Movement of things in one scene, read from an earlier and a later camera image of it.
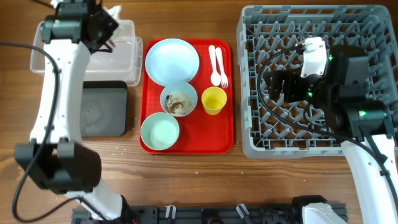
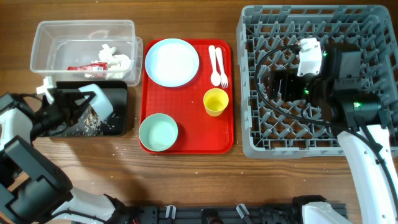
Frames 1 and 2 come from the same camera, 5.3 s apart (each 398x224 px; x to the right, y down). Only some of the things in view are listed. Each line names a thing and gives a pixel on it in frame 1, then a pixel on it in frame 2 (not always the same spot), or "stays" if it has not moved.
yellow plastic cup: x=213 y=99 stays
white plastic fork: x=224 y=80 stays
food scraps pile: x=178 y=103 -> x=92 y=126
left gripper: x=110 y=22 -> x=69 y=106
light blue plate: x=171 y=60 stays
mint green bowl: x=160 y=130 stays
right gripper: x=292 y=78 stays
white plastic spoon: x=215 y=77 stays
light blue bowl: x=179 y=99 -> x=99 y=103
